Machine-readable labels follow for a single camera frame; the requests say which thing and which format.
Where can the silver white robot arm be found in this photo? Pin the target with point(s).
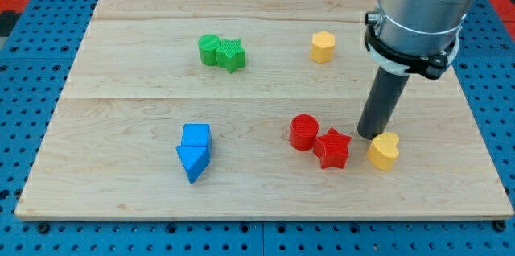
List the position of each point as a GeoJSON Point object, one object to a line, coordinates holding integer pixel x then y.
{"type": "Point", "coordinates": [415, 36]}

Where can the yellow hexagon block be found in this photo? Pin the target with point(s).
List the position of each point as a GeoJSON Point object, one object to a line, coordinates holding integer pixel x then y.
{"type": "Point", "coordinates": [322, 47]}

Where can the red cylinder block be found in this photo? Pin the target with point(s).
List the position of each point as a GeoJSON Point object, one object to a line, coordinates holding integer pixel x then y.
{"type": "Point", "coordinates": [303, 131]}

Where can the green star block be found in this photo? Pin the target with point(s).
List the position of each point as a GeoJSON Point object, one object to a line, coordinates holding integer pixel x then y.
{"type": "Point", "coordinates": [230, 55]}

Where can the blue cube block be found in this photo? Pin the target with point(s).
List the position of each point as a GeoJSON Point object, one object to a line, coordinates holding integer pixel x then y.
{"type": "Point", "coordinates": [197, 135]}

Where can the blue triangle block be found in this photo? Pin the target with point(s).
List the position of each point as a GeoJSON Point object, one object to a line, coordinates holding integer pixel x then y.
{"type": "Point", "coordinates": [194, 160]}

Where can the red star block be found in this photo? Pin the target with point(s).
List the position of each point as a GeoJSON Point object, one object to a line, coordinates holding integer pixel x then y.
{"type": "Point", "coordinates": [332, 149]}

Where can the green cylinder block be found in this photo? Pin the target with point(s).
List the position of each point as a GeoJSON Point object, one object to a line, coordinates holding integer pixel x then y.
{"type": "Point", "coordinates": [207, 45]}

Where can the yellow heart block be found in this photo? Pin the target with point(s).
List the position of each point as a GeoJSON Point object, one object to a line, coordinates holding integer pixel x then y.
{"type": "Point", "coordinates": [383, 151]}

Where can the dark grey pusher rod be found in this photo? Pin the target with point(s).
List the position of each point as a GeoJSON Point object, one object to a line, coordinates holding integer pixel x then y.
{"type": "Point", "coordinates": [381, 102]}

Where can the light wooden board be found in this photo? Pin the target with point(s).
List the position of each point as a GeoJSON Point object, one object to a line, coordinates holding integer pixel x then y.
{"type": "Point", "coordinates": [137, 78]}

